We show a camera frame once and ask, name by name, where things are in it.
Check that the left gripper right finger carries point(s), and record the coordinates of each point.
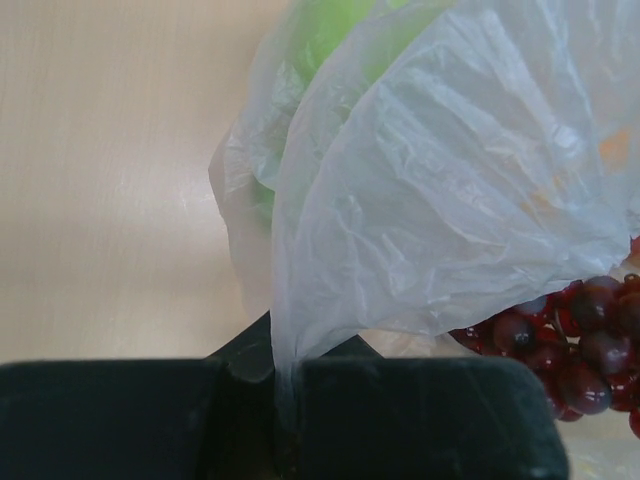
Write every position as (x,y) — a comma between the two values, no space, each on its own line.
(425,418)

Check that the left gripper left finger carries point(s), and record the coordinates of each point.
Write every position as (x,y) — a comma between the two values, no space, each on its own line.
(194,418)

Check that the red grape bunch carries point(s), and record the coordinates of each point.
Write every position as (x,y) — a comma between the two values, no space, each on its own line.
(581,342)

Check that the clear plastic bag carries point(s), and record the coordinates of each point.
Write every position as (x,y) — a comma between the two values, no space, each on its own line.
(396,202)

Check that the orange fruit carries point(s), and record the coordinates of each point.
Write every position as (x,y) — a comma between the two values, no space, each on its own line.
(605,176)

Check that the green apple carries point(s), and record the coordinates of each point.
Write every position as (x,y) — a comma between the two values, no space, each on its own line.
(287,61)

